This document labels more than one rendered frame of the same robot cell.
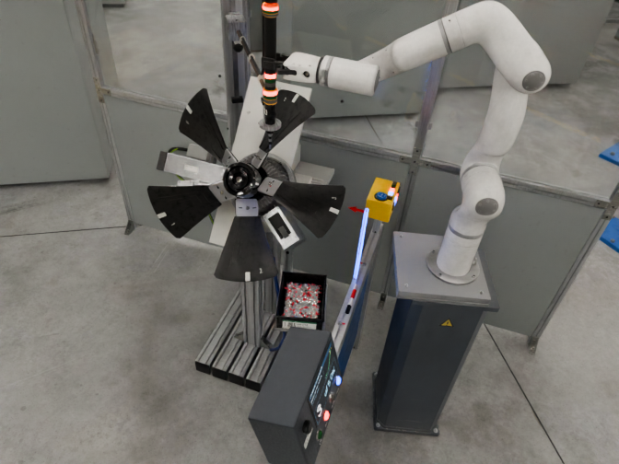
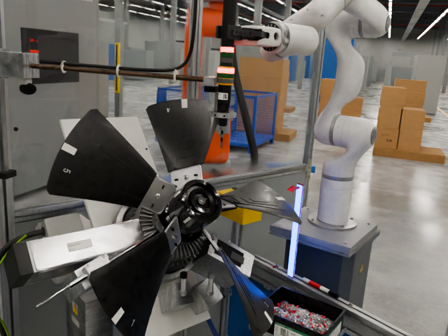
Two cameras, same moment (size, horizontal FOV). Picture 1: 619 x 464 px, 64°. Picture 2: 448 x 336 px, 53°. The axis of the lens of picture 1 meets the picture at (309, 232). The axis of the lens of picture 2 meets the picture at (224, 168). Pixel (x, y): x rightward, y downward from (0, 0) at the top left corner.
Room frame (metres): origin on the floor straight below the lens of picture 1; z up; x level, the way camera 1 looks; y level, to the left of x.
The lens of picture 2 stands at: (0.74, 1.13, 1.58)
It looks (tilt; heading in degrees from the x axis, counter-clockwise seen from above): 14 degrees down; 303
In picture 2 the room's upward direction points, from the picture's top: 4 degrees clockwise
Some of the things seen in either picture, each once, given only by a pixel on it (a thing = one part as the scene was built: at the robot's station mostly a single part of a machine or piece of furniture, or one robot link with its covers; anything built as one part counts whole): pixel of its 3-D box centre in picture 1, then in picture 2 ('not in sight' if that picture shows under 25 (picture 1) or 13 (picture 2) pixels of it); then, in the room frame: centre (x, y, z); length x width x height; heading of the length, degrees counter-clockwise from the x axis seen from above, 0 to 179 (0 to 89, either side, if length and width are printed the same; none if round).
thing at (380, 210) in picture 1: (381, 200); (239, 207); (1.57, -0.28, 1.02); 0.16 x 0.10 x 0.11; 164
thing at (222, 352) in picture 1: (261, 332); not in sight; (1.62, 0.22, 0.04); 0.62 x 0.45 x 0.08; 164
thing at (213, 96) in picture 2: (269, 110); (220, 97); (1.40, 0.15, 1.47); 0.09 x 0.07 x 0.10; 19
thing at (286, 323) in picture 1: (301, 301); (299, 319); (1.17, 0.01, 0.85); 0.22 x 0.17 x 0.07; 179
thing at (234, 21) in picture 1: (236, 27); (16, 64); (1.98, 0.35, 1.52); 0.10 x 0.07 x 0.09; 19
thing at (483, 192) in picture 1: (477, 205); (349, 148); (1.25, -0.53, 1.27); 0.19 x 0.12 x 0.24; 176
